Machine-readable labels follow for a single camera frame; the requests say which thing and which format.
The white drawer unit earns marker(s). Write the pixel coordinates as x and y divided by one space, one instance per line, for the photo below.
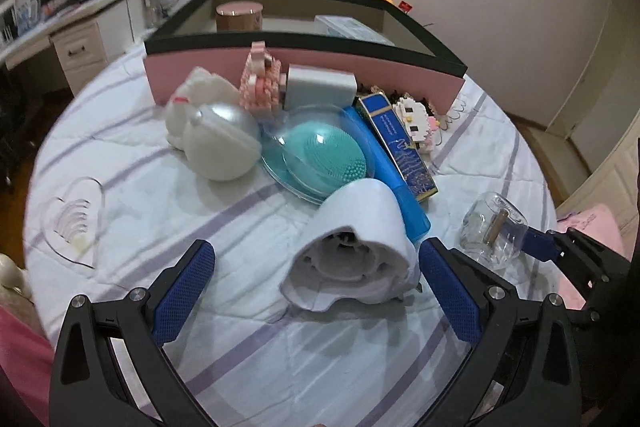
80 52

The person's pink clothing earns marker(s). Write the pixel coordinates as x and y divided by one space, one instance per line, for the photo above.
20 367

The pink blanket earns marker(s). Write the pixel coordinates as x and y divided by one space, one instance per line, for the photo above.
590 222

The black chair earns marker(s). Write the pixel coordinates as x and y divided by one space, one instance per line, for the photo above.
15 122

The blue white booklets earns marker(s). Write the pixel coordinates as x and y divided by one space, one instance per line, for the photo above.
27 14

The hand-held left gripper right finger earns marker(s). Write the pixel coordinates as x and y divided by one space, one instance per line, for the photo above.
450 297

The white door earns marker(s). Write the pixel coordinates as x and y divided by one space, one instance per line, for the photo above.
580 72

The blue and gold box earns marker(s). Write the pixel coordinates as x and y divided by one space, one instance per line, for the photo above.
400 147

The clear heart-shaped tray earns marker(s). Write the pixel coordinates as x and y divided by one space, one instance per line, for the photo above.
70 227

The blue plastic tube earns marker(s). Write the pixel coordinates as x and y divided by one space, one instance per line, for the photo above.
395 189

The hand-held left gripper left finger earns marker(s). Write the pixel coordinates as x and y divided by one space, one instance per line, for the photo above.
182 294

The pink block house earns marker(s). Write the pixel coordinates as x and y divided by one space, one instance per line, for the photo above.
257 92

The teal brush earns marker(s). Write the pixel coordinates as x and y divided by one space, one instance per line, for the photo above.
320 152

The white astronaut figure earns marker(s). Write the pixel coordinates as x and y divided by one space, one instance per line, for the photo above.
220 147

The orange cap bottle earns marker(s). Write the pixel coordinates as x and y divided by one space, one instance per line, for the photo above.
152 4

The white charger block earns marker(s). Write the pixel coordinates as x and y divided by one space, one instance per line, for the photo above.
320 87

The white cloth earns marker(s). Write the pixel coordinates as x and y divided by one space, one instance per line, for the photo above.
360 212

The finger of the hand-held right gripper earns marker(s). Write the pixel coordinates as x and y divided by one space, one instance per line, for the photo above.
542 244

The red packet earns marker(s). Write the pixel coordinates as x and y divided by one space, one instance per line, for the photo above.
406 6

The pink lid canister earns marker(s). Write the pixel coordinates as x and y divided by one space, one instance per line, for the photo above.
240 19

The clear glass jar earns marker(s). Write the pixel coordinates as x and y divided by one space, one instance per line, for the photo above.
487 227

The pink storage box dark rim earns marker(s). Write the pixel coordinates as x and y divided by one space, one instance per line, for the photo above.
200 72

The white pink block cat figure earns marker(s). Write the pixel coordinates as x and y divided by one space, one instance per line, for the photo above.
415 119

